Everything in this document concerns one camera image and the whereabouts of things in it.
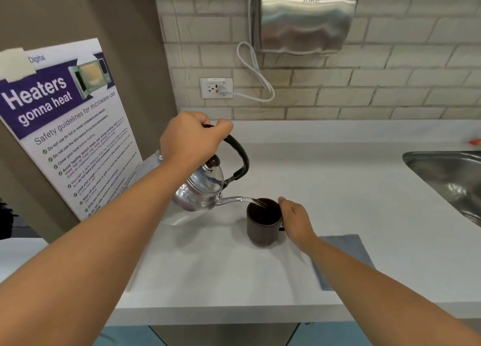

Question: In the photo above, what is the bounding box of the person's right hand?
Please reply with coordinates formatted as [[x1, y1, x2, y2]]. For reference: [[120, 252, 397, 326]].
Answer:
[[278, 196, 320, 254]]

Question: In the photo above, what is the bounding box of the person's left hand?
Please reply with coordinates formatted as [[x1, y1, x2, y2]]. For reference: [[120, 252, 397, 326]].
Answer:
[[160, 111, 234, 169]]

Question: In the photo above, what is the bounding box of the dark brown mug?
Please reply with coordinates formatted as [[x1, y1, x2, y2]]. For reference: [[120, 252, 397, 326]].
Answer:
[[246, 198, 286, 248]]

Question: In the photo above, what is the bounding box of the silver kettle with black handle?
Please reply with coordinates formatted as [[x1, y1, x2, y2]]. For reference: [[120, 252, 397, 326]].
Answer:
[[171, 123, 268, 213]]

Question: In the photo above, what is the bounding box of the person's right forearm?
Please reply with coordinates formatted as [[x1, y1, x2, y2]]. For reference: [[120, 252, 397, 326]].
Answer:
[[301, 238, 481, 346]]

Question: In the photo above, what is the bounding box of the person's left forearm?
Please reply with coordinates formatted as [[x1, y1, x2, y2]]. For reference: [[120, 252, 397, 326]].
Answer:
[[0, 158, 200, 346]]

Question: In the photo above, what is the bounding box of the grey folded cloth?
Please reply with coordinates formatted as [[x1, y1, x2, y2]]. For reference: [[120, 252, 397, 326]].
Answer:
[[311, 234, 376, 291]]

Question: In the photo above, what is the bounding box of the stainless steel hand dryer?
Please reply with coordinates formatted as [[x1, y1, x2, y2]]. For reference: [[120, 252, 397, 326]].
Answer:
[[251, 0, 360, 55]]

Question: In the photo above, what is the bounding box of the purple and white safety poster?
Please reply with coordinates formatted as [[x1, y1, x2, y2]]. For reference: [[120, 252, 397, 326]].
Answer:
[[0, 38, 143, 222]]

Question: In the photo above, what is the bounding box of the stainless steel sink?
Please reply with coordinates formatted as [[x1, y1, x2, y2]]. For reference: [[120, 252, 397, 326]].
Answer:
[[402, 151, 481, 228]]

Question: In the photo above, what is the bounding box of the beige tape strip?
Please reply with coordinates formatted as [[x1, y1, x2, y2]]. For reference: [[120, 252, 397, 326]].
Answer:
[[0, 48, 37, 82]]

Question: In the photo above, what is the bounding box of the black object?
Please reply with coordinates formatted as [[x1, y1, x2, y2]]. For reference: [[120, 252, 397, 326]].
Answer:
[[0, 198, 19, 241]]

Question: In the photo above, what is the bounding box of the white wall outlet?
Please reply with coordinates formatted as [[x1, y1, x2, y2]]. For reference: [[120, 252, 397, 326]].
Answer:
[[199, 77, 234, 100]]

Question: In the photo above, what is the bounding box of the white power cable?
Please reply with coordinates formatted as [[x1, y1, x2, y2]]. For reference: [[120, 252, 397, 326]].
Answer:
[[236, 0, 276, 103]]

